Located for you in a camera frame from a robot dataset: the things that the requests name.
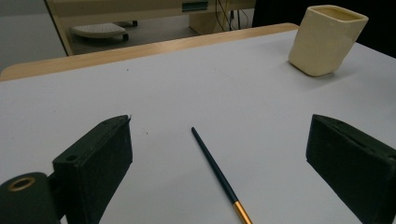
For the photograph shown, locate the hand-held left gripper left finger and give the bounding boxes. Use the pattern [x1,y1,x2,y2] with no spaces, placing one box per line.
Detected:
[51,114,134,224]

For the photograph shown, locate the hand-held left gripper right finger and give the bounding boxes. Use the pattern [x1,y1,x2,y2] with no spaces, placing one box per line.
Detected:
[305,114,396,224]

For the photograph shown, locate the cream square ceramic cup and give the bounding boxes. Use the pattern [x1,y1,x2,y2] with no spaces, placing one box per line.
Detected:
[288,4,370,77]

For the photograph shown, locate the dark paintbrush with gold ferrule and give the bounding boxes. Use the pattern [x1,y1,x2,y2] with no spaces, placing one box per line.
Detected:
[191,126,254,224]

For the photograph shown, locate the white chair base with castors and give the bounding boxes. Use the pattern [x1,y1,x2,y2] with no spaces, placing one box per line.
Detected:
[69,20,139,42]

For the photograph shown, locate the beige wooden desk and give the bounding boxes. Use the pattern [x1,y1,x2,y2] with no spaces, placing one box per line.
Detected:
[44,0,257,57]

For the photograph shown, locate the black cables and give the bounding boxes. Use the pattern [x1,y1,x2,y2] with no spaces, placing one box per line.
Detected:
[215,0,250,32]

